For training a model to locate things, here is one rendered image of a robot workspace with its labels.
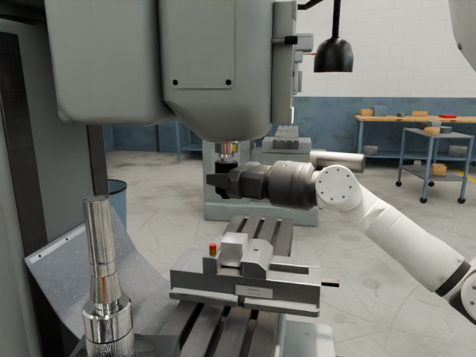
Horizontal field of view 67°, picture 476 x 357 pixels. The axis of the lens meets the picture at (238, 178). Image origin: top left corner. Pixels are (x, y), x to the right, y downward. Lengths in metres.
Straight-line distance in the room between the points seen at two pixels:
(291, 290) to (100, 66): 0.58
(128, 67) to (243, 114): 0.21
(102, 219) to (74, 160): 0.57
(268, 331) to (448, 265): 0.37
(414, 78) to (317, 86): 1.69
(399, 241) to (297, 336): 0.45
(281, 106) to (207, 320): 0.47
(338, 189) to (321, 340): 0.47
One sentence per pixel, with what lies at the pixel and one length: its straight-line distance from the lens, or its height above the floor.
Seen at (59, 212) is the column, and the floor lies 1.14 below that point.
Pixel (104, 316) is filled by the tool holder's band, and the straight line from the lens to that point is 0.39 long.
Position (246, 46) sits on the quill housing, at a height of 1.47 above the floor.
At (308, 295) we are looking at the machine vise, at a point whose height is 0.97.
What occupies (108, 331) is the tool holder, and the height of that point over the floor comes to 1.18.
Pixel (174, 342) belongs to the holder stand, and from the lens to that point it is 0.48.
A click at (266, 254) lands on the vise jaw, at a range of 0.86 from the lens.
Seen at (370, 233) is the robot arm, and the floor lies 1.18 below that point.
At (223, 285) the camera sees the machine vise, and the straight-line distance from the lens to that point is 0.85.
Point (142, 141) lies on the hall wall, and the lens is 8.14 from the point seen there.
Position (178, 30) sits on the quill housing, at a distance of 0.63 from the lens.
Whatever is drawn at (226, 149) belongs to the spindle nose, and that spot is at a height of 1.29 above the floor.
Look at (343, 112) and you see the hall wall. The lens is 7.21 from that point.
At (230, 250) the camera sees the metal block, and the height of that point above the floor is 1.04.
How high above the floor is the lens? 1.41
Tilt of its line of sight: 15 degrees down
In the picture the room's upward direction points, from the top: straight up
